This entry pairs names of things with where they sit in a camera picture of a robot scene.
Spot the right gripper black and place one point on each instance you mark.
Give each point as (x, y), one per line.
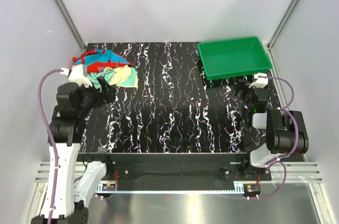
(243, 86)

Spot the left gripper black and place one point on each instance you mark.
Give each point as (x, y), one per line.
(107, 96)

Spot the teal and yellow towel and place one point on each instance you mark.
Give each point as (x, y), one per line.
(124, 76)

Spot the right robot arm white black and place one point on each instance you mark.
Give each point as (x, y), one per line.
(286, 132)

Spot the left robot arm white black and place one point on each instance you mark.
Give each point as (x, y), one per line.
(67, 201)

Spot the red and blue towel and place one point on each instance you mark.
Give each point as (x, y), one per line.
(97, 61)

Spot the green plastic tray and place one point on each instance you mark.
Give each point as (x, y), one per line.
(233, 58)

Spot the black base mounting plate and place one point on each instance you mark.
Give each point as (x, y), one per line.
(132, 166)

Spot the black marble pattern mat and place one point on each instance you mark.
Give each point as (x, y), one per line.
(174, 108)

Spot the left aluminium frame post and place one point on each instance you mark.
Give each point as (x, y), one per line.
(70, 23)

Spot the aluminium frame post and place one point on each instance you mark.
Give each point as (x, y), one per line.
(289, 11)
(70, 23)

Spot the slotted cable duct rail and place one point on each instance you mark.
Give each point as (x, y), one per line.
(159, 188)

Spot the right aluminium frame post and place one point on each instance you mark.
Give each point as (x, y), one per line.
(289, 11)

